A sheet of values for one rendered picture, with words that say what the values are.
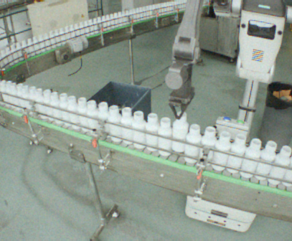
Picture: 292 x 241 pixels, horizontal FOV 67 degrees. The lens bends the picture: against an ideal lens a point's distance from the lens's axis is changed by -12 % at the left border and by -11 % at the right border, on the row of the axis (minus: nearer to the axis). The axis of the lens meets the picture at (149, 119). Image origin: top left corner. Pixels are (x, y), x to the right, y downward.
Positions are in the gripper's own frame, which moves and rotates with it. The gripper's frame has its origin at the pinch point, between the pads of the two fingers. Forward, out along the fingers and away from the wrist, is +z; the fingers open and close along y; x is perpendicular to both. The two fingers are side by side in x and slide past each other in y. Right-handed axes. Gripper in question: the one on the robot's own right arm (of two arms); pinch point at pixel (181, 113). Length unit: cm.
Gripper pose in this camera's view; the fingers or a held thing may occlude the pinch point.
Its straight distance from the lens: 92.8
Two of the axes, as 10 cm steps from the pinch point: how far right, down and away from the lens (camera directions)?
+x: 9.1, 2.2, -3.5
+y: -4.1, 5.1, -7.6
